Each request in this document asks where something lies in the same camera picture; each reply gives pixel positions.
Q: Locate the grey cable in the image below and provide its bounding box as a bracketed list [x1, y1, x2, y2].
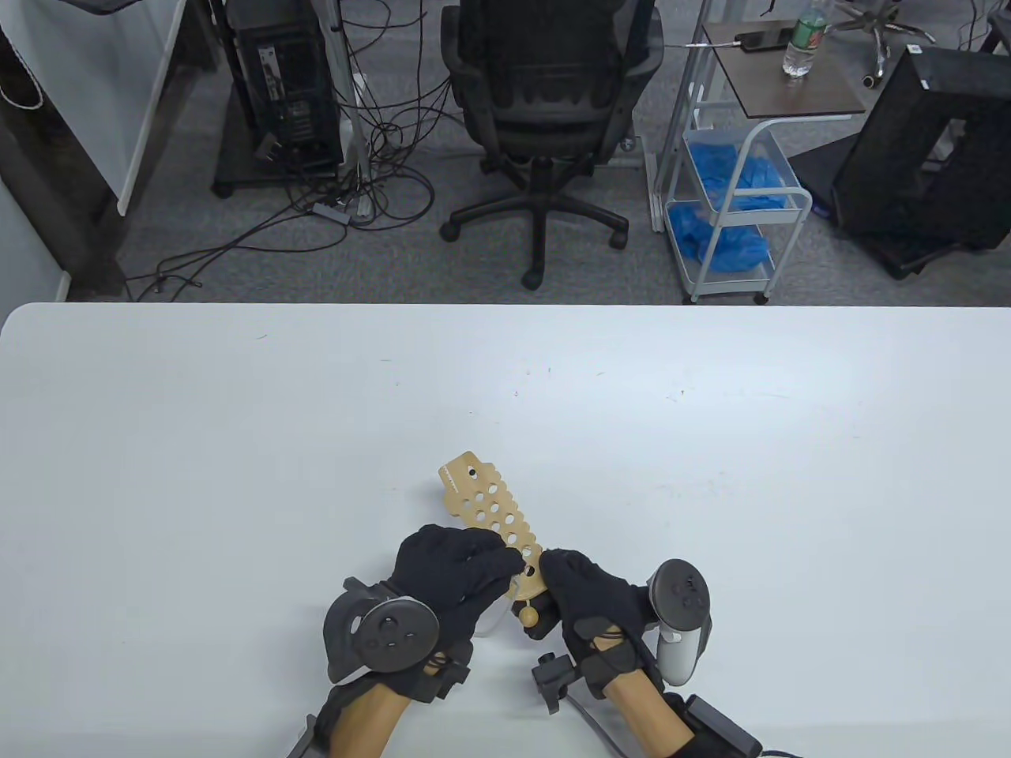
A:
[564, 685, 633, 758]

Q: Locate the perforated wooden board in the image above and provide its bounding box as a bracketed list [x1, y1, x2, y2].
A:
[438, 451, 551, 610]

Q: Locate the grey black handle controller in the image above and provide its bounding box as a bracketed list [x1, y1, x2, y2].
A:
[645, 558, 714, 687]

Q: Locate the tangle of black cables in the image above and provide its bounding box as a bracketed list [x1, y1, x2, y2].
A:
[125, 0, 467, 302]

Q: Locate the person's right forearm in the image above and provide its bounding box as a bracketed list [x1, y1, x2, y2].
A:
[603, 671, 697, 758]

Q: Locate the black computer tower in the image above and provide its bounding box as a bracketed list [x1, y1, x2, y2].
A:
[224, 0, 346, 176]

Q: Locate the brown side table top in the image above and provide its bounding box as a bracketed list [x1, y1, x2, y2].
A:
[701, 19, 869, 120]

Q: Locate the black mesh computer case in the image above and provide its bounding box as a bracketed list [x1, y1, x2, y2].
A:
[831, 45, 1011, 255]

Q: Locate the white board panel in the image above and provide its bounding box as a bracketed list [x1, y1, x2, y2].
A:
[0, 0, 190, 217]

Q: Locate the person's right hand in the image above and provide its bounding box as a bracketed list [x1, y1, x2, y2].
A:
[537, 549, 658, 685]

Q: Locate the silver chair base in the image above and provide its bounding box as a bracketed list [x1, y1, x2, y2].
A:
[821, 0, 939, 89]

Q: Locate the white wire utility cart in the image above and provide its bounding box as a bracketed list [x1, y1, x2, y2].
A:
[646, 47, 814, 306]

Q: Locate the white power strip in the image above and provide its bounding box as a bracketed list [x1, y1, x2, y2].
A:
[351, 73, 375, 220]

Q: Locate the person's left forearm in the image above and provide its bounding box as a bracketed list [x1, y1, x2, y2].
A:
[327, 677, 421, 758]

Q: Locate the pile of blue gloves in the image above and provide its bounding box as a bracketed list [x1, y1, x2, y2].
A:
[668, 201, 772, 271]
[686, 142, 797, 212]

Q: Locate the black office chair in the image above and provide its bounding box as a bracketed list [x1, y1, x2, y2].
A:
[438, 0, 667, 291]

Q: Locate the black flat device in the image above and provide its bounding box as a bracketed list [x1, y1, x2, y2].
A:
[734, 27, 793, 54]

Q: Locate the clear plastic water bottle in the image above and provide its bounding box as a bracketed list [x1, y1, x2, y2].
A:
[782, 0, 832, 79]

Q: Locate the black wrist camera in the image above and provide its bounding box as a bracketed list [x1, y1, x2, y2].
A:
[530, 651, 587, 716]
[407, 638, 476, 705]

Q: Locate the black controller with ring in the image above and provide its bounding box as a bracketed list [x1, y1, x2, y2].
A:
[321, 578, 441, 685]

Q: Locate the person's left hand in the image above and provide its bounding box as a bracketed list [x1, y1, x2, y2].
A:
[382, 524, 527, 637]

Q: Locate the black forearm strap box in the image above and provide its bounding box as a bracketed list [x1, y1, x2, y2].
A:
[663, 692, 765, 758]

